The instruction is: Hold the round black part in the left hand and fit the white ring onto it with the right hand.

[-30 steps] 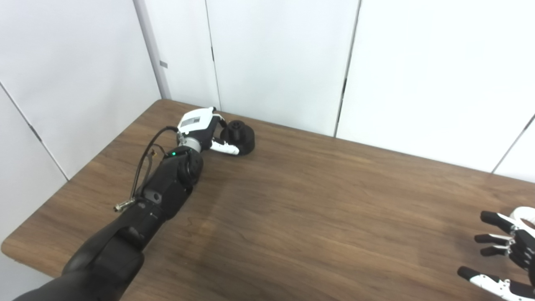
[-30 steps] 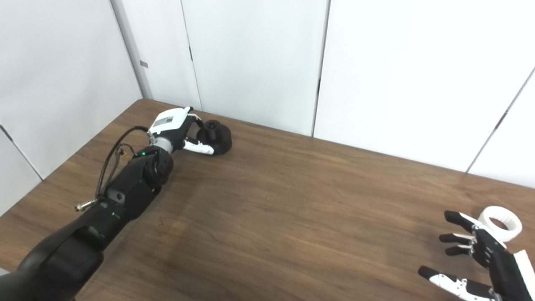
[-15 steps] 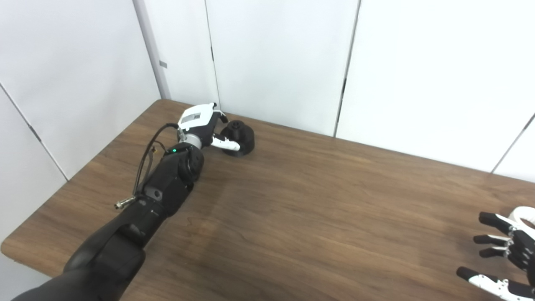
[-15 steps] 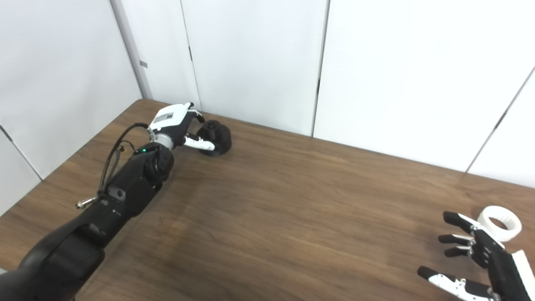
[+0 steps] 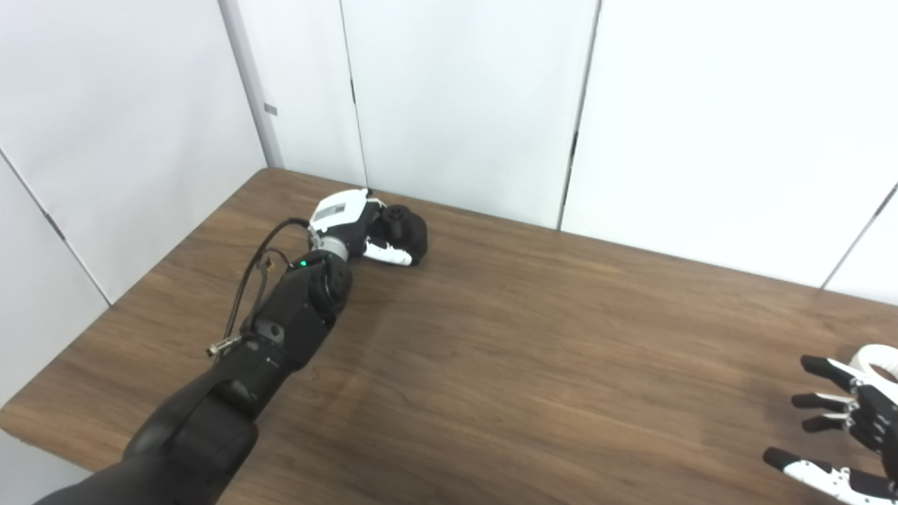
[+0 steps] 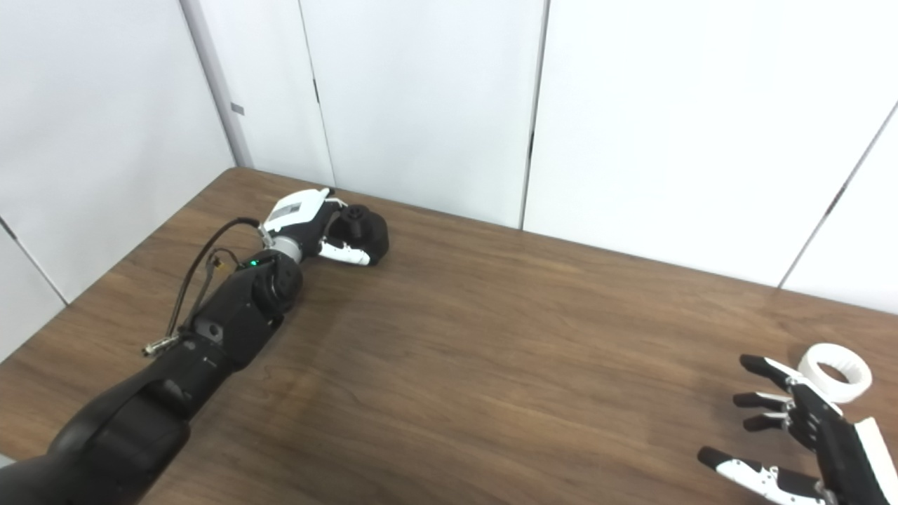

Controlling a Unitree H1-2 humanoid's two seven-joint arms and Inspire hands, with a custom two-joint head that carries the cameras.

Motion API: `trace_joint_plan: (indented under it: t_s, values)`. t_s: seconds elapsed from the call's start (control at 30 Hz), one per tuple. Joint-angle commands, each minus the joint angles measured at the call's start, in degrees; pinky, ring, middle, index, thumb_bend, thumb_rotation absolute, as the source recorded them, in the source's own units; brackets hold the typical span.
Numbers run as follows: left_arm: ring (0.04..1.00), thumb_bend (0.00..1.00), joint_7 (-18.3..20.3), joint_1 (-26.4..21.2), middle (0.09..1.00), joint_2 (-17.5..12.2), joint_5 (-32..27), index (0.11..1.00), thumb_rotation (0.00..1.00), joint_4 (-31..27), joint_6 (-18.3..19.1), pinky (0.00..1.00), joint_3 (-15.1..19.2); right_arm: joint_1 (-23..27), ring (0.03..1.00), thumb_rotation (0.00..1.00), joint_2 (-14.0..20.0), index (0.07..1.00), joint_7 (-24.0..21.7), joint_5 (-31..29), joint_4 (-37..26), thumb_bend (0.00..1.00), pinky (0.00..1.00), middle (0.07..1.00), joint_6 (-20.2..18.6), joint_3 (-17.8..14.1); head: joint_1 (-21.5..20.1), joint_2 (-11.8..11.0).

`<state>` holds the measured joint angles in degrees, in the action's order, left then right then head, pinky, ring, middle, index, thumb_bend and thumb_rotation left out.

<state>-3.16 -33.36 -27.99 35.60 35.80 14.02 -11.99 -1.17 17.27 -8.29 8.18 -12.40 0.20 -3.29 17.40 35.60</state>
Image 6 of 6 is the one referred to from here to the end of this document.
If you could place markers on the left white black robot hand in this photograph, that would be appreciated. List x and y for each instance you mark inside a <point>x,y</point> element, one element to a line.
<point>298,210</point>

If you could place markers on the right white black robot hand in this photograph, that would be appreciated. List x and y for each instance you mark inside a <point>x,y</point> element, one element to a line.
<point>849,463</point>

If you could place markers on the round black part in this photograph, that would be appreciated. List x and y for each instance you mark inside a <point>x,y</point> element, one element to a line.
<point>365,228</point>

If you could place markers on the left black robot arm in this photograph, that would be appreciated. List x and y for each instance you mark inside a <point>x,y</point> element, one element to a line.
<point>231,315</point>

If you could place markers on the grey wall post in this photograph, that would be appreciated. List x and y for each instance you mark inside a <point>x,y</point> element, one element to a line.
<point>210,63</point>

